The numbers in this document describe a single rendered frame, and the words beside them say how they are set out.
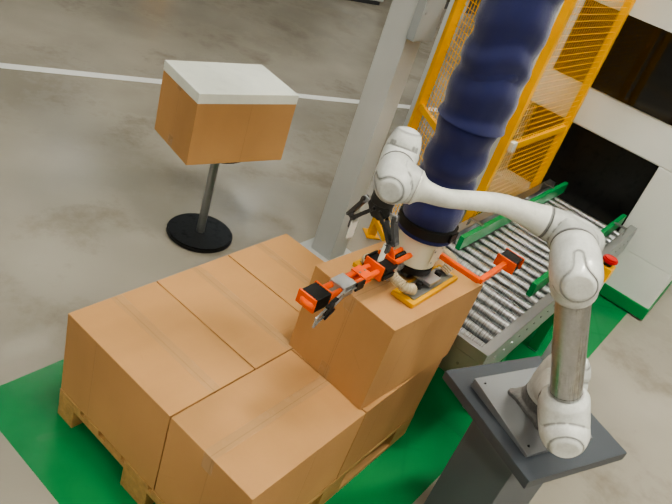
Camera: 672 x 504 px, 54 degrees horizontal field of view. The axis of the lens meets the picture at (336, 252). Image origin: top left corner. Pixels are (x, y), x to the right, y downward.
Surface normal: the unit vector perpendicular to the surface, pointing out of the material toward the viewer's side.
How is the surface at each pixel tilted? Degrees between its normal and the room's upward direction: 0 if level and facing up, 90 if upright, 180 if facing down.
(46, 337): 0
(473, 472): 90
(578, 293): 88
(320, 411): 0
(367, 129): 90
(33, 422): 0
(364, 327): 90
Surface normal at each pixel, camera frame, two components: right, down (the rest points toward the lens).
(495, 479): -0.86, 0.03
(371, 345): -0.66, 0.23
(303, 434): 0.29, -0.80
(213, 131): 0.57, 0.59
